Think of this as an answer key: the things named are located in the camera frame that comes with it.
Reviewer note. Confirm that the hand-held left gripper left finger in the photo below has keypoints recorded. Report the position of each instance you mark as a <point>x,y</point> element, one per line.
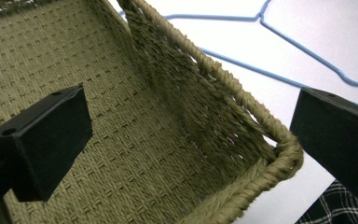
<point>46,146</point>

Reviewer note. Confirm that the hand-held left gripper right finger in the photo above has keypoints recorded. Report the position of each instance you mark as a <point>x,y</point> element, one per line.
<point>338,140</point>

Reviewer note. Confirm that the woven straw basket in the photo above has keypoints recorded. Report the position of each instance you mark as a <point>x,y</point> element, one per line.
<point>121,124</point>

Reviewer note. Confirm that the black white plaid cloth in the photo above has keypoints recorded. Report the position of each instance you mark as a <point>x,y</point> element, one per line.
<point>338,207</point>

